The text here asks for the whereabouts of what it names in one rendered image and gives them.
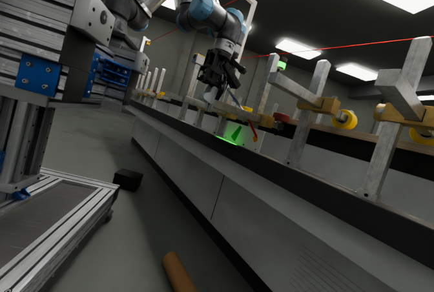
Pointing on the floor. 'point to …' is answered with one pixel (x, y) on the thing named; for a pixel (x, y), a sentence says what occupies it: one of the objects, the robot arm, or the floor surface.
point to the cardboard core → (177, 273)
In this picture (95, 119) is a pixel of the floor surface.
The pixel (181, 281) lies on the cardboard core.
